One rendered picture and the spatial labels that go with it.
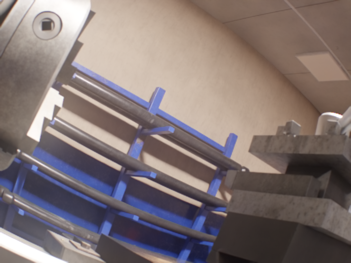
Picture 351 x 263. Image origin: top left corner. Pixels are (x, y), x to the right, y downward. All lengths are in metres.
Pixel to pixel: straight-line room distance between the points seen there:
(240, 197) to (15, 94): 0.28
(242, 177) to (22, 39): 0.31
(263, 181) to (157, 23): 3.77
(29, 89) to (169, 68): 3.81
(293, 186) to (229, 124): 4.15
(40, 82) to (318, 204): 0.29
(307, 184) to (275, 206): 0.05
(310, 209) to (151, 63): 3.72
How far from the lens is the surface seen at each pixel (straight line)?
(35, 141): 0.39
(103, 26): 3.88
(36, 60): 0.36
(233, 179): 0.50
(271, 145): 0.46
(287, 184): 0.42
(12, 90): 0.36
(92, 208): 3.79
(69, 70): 0.48
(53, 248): 0.75
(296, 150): 0.43
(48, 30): 0.39
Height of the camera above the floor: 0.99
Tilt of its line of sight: 12 degrees up
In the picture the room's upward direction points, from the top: 22 degrees clockwise
